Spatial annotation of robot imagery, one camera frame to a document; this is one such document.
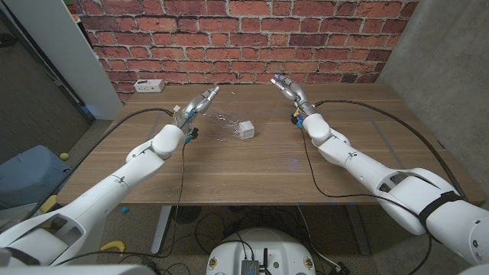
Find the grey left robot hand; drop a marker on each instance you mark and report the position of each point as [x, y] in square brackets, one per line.
[196, 105]

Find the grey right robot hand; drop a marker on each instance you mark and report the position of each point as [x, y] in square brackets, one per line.
[292, 93]

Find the small white box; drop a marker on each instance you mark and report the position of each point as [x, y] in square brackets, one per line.
[247, 130]

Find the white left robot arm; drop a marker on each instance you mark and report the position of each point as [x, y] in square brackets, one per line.
[95, 198]

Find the white left shoulder shell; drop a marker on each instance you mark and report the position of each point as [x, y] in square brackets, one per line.
[76, 270]

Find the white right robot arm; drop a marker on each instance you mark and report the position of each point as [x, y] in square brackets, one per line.
[382, 179]

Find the white right shoulder shell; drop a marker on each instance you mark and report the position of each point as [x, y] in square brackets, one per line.
[477, 271]

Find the grey electronics box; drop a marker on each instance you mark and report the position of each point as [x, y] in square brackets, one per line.
[250, 267]

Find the right wrist plug lead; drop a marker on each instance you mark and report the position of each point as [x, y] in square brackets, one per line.
[296, 112]

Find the wrist plug lead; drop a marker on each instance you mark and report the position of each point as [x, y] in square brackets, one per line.
[296, 112]
[176, 109]

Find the left wrist plug lead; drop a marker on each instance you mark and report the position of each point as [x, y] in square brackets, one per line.
[176, 109]

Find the white power strip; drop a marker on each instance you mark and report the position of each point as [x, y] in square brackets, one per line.
[149, 86]

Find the red brick print backdrop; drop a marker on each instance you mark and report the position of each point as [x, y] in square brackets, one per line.
[244, 42]

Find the black round floor disc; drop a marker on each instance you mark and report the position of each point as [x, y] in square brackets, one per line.
[185, 214]

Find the small blue cap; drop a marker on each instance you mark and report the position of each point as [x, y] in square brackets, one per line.
[125, 210]

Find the white table leg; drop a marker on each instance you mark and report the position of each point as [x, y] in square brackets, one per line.
[160, 229]

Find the white pillar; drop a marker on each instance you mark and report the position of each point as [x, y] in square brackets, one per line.
[68, 57]

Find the yellow-green ball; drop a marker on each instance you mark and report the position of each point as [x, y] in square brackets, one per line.
[64, 156]

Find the grey table leg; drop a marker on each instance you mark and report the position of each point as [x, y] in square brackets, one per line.
[359, 229]

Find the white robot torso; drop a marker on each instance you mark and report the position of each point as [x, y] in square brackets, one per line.
[282, 248]

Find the yellow toy banana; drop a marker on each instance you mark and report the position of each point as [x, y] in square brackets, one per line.
[112, 245]

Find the black antenna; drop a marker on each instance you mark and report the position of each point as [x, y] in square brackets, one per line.
[265, 259]

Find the yellow foam pad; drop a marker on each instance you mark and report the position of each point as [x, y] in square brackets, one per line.
[47, 204]

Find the blue plastic bin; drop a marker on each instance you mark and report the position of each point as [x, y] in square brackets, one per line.
[30, 175]

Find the black floor plug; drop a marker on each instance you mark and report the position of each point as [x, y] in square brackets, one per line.
[341, 269]

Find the grey perforated wall panel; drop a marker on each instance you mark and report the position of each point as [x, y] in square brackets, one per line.
[30, 107]

